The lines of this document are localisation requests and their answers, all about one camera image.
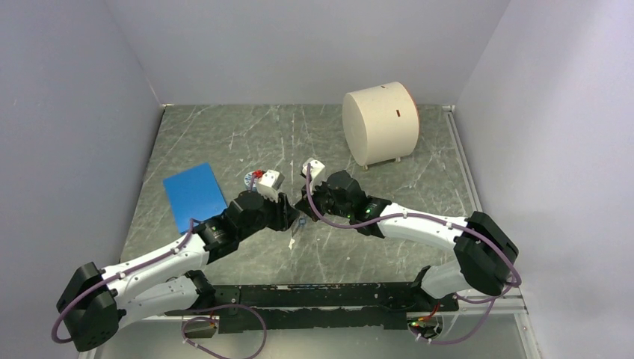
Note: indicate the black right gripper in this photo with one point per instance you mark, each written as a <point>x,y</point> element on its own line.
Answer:
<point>303,206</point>

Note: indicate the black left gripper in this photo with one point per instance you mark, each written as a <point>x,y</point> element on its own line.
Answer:
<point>284,214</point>

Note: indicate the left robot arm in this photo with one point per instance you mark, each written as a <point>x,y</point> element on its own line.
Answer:
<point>95,302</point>

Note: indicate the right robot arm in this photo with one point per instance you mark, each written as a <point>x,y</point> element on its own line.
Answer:
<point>484,256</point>

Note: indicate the small blue labelled jar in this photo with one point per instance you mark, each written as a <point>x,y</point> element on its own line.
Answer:
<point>250,180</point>

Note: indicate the blue flat pad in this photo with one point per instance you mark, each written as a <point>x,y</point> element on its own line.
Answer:
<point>194,193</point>

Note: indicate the cream cylindrical container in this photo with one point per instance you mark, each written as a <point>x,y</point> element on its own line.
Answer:
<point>380,123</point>

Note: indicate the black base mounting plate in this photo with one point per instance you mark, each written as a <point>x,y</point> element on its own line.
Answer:
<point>237,318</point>

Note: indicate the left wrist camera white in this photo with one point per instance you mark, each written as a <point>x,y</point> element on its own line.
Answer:
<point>269,184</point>

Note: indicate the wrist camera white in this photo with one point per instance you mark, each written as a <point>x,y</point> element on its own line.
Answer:
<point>315,169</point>
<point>269,184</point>

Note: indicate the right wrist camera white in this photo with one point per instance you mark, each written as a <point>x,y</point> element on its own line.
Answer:
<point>315,169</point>

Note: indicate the aluminium frame rail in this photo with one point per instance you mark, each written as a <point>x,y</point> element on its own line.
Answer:
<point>185,296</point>

